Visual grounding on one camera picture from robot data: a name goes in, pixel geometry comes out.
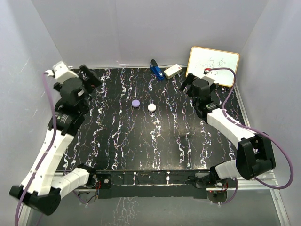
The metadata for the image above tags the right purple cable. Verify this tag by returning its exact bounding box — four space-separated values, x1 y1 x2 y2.
204 67 294 205

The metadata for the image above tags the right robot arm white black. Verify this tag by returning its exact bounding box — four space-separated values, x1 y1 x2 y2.
180 73 276 187

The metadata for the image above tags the blue stapler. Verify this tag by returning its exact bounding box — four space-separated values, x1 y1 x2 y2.
150 59 164 80

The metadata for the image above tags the whiteboard with yellow frame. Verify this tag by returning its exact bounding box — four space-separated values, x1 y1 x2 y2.
186 46 240 87

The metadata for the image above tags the small cream cardboard box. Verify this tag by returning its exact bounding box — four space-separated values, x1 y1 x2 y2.
163 64 182 79

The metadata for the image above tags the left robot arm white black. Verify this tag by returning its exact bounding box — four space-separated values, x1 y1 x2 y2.
9 61 102 216

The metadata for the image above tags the purple earbud charging case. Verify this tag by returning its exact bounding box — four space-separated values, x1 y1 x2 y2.
131 99 140 108

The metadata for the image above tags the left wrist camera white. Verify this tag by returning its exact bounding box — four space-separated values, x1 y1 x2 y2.
45 61 79 84

